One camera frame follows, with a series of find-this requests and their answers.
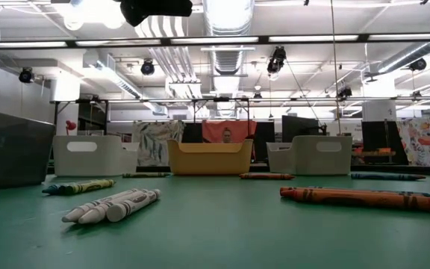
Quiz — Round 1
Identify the leaf print cloth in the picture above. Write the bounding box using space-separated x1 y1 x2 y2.
131 120 186 167

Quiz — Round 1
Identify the black monitor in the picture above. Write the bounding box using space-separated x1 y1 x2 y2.
281 114 328 143

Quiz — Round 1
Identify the distant black rig frame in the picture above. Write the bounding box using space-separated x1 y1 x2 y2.
52 96 430 136

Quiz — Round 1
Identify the silver ventilation duct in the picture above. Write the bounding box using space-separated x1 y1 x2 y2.
203 0 255 75

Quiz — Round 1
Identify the black partition panel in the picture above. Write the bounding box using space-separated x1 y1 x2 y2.
361 120 410 166

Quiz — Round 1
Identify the red crayon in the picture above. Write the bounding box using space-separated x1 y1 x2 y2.
238 172 296 181

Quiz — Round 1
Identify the grey plastic bin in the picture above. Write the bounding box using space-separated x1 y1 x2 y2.
266 134 354 176

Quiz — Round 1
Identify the yellow green crayon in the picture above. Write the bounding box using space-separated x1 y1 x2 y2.
56 180 106 197
64 179 117 196
122 172 172 179

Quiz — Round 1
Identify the orange plastic bin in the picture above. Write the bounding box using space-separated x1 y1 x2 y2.
166 138 255 176

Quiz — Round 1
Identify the flower print cloth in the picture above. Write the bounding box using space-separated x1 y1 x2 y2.
395 117 430 167

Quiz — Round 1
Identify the thin hanging cord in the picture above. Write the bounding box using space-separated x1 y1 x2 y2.
328 0 343 135

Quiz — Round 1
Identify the white crayon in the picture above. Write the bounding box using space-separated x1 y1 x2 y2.
77 188 152 225
105 188 162 223
60 188 140 224

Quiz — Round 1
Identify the orange crayons front right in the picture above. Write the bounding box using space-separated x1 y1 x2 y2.
291 188 430 213

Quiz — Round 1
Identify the dark green plastic bin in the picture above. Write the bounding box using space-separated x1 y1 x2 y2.
0 108 56 191

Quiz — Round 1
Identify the orange-red crayons lower right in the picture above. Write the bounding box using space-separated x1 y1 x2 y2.
278 186 406 199

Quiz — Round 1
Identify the black beam with light strips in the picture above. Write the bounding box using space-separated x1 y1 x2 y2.
0 32 430 52

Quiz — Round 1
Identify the orange cloth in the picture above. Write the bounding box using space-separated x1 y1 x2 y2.
201 120 258 143

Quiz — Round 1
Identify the distant wooden desk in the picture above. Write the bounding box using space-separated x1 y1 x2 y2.
352 147 397 165

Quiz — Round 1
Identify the green table mat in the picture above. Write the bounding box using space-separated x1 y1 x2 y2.
0 172 430 269

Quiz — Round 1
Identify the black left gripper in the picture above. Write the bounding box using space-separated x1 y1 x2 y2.
119 0 194 28

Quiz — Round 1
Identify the person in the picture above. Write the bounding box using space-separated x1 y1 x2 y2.
220 127 234 144

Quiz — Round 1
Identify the white plastic bin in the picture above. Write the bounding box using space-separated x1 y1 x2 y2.
52 134 140 178

